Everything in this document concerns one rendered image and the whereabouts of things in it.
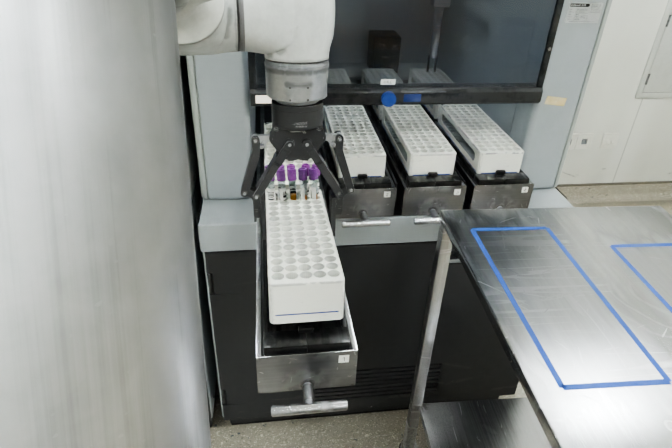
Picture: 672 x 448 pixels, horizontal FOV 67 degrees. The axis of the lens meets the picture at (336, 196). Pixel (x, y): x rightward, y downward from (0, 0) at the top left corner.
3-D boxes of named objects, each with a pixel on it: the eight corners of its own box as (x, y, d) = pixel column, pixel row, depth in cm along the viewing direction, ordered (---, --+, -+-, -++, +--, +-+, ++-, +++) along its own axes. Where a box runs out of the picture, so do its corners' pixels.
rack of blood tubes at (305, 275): (266, 221, 94) (265, 190, 91) (320, 218, 95) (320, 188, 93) (269, 324, 67) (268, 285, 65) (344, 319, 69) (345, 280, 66)
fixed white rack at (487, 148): (435, 125, 137) (439, 103, 134) (471, 125, 138) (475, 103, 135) (476, 178, 111) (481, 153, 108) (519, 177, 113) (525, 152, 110)
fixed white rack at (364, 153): (323, 127, 133) (323, 105, 130) (361, 127, 134) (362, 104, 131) (338, 183, 107) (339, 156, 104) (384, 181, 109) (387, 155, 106)
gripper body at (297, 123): (268, 105, 70) (270, 168, 74) (329, 104, 71) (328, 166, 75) (267, 92, 77) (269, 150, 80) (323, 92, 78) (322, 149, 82)
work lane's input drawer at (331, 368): (257, 165, 128) (256, 132, 123) (312, 164, 129) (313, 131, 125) (256, 423, 66) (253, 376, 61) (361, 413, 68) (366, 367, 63)
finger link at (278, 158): (296, 144, 75) (288, 139, 74) (258, 204, 78) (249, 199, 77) (295, 136, 78) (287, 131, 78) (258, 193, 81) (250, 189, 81)
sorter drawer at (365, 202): (305, 104, 166) (305, 77, 161) (347, 104, 168) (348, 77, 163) (332, 231, 104) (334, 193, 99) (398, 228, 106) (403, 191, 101)
